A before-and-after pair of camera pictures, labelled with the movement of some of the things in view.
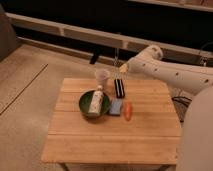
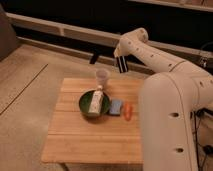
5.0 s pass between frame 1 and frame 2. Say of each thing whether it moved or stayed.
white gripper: moved
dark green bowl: stayed
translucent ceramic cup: stayed
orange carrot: stayed
